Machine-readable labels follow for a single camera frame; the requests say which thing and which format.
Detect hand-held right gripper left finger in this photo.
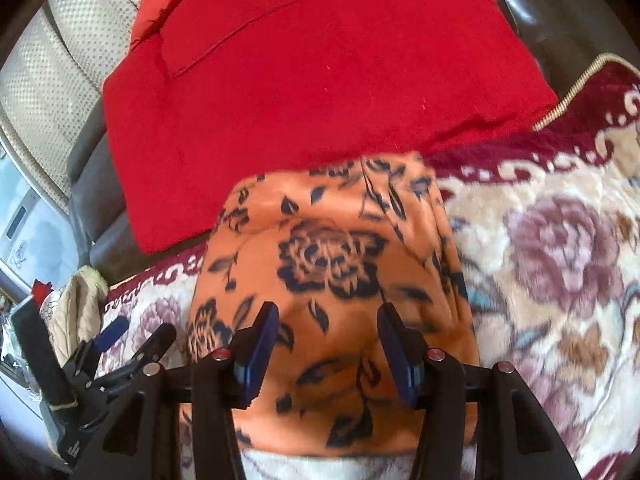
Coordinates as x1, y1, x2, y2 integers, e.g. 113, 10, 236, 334
72, 301, 281, 480

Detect floral cream maroon blanket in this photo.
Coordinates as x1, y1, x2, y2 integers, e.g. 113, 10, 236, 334
100, 52, 640, 480

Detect cream quilted cloth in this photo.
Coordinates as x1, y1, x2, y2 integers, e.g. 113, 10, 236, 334
47, 266, 110, 356

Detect orange floral garment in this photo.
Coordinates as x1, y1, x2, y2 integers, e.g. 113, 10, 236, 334
186, 152, 482, 457

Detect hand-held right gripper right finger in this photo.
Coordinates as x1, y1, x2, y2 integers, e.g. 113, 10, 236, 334
376, 302, 583, 480

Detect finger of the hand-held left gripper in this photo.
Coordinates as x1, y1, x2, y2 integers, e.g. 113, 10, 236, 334
90, 316, 131, 361
106, 323, 178, 386

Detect red folded garment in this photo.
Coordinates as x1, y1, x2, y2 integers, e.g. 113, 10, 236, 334
102, 0, 560, 255

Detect beige perforated seat cover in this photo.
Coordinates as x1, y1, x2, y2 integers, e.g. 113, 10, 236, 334
0, 0, 151, 201

